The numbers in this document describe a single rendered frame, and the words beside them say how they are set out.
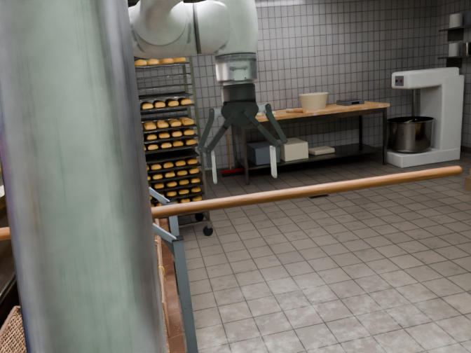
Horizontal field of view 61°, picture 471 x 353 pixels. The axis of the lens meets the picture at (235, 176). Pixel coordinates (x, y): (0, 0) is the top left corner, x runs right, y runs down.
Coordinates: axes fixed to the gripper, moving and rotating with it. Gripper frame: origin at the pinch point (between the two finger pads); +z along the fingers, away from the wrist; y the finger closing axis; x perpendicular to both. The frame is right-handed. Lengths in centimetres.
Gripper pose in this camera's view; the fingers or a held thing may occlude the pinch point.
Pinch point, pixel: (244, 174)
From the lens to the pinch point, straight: 90.7
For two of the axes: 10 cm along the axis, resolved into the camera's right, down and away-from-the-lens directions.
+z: 0.8, 9.8, 1.9
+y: 9.9, -1.0, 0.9
